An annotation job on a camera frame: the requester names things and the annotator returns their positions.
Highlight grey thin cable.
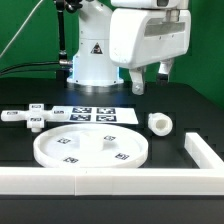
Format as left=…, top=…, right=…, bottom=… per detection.
left=0, top=0, right=44, bottom=58

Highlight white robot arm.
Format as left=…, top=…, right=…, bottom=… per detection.
left=67, top=0, right=191, bottom=95

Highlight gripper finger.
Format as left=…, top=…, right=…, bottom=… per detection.
left=129, top=66, right=146, bottom=95
left=157, top=59, right=174, bottom=83

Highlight white round table top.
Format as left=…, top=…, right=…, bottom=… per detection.
left=33, top=124, right=148, bottom=168

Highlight white L-shaped border fence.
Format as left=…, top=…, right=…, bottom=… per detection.
left=0, top=132, right=224, bottom=196

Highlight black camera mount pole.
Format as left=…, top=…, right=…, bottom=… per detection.
left=53, top=0, right=82, bottom=81

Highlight white cross-shaped table base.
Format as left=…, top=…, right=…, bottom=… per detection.
left=1, top=104, right=69, bottom=133

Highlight black cables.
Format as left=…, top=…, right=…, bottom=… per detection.
left=0, top=61, right=63, bottom=77

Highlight white marker sheet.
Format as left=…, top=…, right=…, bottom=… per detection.
left=53, top=105, right=139, bottom=126

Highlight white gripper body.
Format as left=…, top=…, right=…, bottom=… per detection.
left=109, top=9, right=191, bottom=69

